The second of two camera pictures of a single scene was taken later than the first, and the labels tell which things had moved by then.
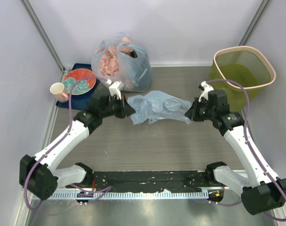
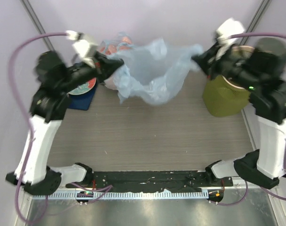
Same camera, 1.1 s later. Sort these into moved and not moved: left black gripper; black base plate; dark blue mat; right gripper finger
Moved: left black gripper; right gripper finger
Not moved: black base plate; dark blue mat
